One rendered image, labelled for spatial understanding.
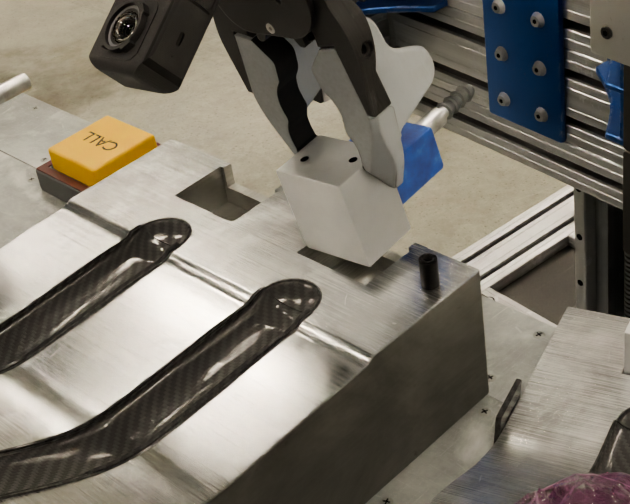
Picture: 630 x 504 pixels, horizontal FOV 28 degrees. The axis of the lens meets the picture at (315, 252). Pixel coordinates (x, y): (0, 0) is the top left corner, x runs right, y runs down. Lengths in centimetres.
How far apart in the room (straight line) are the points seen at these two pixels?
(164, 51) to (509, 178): 185
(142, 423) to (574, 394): 22
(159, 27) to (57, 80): 248
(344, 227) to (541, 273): 115
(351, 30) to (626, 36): 27
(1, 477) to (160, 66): 20
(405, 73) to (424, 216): 166
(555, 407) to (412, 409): 8
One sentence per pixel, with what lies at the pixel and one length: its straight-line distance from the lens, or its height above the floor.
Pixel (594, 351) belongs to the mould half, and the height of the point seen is 85.
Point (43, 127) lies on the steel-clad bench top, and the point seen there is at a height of 80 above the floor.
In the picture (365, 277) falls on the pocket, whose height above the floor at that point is 86.
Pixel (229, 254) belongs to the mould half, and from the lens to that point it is 72.
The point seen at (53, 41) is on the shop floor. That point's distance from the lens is 324.
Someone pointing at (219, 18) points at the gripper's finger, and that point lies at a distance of 67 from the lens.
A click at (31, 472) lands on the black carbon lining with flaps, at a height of 89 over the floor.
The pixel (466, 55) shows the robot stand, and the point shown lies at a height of 77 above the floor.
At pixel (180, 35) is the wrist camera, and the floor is 106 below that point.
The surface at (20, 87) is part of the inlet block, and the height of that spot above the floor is 92.
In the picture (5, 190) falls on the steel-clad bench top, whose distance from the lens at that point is 102.
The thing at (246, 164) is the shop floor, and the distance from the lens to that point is 253.
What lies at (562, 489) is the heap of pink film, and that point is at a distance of 54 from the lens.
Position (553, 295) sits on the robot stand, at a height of 21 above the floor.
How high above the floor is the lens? 130
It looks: 35 degrees down
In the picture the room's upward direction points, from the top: 10 degrees counter-clockwise
